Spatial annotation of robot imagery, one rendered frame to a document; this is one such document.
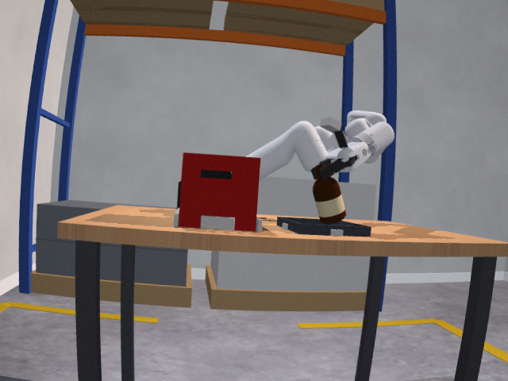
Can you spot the brown bottle with cream base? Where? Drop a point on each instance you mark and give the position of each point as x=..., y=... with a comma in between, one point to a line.
x=328, y=199

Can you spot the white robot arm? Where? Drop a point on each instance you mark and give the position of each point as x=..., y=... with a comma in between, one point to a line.
x=303, y=139

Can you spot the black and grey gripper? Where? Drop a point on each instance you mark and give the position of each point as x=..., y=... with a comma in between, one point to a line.
x=345, y=158

